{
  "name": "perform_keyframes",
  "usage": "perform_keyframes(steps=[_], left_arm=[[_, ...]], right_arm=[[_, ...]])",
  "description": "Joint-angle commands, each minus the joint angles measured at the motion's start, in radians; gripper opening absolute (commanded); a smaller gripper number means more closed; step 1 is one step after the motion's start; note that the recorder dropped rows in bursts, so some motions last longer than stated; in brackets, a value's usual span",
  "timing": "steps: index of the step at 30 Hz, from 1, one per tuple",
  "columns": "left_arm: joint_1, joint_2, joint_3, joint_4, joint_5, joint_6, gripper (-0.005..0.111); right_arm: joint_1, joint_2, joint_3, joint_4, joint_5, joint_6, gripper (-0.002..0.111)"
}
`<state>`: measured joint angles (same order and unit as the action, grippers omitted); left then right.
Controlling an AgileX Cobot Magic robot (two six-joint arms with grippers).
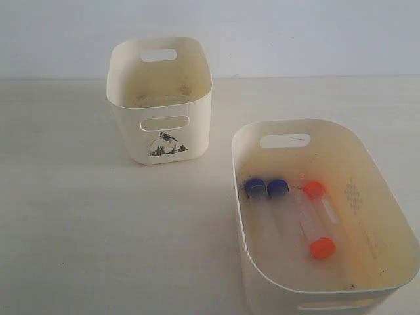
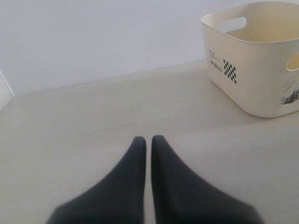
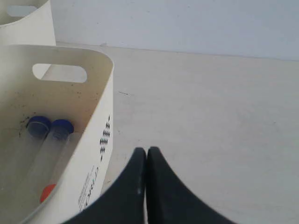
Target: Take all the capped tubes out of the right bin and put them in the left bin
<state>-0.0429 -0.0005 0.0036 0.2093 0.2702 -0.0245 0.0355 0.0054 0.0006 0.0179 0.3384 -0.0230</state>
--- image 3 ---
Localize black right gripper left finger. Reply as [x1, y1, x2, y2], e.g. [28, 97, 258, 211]
[67, 147, 146, 224]

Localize large cream plastic bin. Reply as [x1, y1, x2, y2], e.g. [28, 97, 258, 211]
[0, 45, 114, 224]

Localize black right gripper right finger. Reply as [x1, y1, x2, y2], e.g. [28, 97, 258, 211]
[146, 147, 234, 224]

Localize small cream plastic bin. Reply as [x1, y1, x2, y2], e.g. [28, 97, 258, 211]
[0, 0, 56, 46]

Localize orange-capped clear tube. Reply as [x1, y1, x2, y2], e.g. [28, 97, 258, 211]
[39, 184, 56, 203]

